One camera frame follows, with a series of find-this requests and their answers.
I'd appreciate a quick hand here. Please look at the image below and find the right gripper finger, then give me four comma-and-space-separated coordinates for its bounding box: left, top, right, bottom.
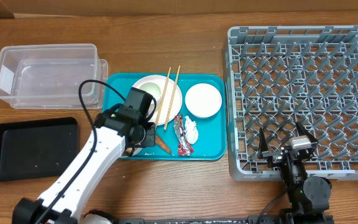
258, 128, 269, 159
296, 121, 318, 146

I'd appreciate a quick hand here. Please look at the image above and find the orange carrot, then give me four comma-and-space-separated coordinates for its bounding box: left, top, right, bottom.
155, 135, 172, 154

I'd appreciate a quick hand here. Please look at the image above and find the white bowl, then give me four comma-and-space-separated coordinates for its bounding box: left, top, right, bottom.
122, 147, 142, 157

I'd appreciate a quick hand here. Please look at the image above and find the red silver snack wrapper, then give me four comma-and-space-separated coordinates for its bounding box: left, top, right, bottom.
173, 114, 194, 156

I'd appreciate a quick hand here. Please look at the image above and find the white tissue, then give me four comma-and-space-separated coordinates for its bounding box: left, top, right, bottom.
185, 116, 199, 145

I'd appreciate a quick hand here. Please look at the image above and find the white cup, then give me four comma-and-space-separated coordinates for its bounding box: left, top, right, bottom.
139, 82, 162, 106

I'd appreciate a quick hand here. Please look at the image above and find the small white plate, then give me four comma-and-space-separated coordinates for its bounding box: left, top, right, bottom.
185, 83, 223, 118

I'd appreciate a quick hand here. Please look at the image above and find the peanut shells and rice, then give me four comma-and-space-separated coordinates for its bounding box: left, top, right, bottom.
123, 148, 132, 156

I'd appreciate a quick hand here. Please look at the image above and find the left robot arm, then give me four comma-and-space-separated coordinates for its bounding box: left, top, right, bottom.
12, 104, 155, 224

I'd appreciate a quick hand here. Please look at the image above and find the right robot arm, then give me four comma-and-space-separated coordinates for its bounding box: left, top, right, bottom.
256, 122, 334, 224

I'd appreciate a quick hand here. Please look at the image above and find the grey dishwasher rack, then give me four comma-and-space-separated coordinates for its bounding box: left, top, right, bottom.
223, 26, 358, 181

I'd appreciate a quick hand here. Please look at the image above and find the black waste tray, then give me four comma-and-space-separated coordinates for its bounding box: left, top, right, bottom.
0, 117, 79, 182

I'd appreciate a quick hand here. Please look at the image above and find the large white plate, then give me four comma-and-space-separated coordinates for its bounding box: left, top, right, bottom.
133, 75, 183, 126

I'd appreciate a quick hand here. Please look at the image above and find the teal serving tray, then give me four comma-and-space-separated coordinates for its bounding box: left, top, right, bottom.
102, 73, 226, 161

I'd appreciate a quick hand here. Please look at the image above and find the left wooden chopstick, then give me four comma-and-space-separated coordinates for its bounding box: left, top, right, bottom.
155, 67, 172, 129

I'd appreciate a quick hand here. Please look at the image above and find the wooden chopstick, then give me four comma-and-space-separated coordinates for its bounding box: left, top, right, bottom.
155, 67, 172, 129
164, 65, 181, 130

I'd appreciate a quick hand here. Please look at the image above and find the right wooden chopstick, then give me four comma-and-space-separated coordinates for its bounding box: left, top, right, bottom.
164, 65, 181, 130

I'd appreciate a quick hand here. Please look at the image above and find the clear plastic bin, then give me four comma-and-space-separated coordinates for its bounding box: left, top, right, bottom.
0, 44, 109, 110

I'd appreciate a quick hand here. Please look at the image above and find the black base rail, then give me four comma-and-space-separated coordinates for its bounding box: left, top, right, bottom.
113, 215, 334, 224

